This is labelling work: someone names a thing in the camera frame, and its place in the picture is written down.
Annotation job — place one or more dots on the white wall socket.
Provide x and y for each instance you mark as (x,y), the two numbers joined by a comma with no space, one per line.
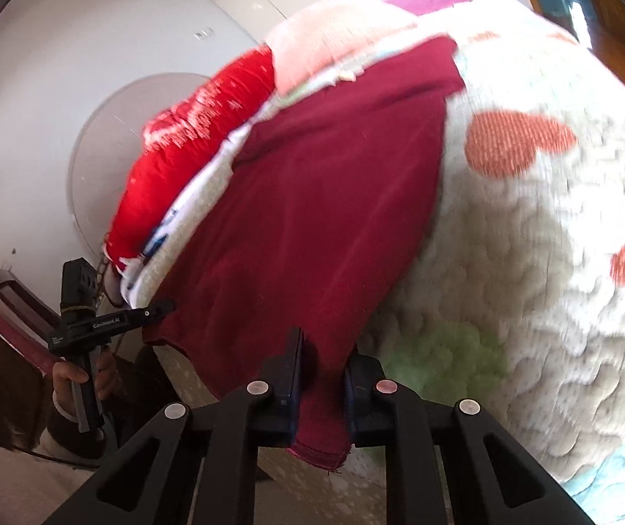
(203,33)

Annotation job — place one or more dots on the red pillow with white print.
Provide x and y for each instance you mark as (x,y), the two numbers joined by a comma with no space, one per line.
(186,153)

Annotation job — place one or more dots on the patchwork quilted bed cover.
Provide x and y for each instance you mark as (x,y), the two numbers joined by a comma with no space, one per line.
(537,240)

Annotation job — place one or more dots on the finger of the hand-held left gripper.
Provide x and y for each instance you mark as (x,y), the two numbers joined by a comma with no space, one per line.
(155,311)

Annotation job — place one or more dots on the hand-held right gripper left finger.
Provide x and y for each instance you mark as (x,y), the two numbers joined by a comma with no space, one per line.
(292,374)

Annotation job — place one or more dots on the person's left hand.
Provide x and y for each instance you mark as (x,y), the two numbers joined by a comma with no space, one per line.
(72,374)

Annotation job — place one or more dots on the pink towel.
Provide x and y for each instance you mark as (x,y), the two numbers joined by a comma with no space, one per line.
(323,38)

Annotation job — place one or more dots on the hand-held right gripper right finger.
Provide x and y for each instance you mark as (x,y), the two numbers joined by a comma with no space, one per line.
(357,388)

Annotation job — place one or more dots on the dark red wooden chair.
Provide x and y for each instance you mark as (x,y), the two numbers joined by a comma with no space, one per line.
(6,350)

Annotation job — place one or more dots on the person's left forearm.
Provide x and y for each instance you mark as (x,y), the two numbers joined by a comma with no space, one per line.
(66,437)

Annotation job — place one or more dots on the wooden door frame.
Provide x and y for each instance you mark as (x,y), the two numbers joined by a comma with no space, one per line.
(586,5)

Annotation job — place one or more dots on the dark red garment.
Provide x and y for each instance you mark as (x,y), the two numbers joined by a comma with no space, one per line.
(323,219)

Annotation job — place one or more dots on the white cloth with blue print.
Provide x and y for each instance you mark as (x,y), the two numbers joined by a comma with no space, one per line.
(173,229)

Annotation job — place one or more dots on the white round panel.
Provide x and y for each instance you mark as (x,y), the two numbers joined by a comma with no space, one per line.
(110,153)

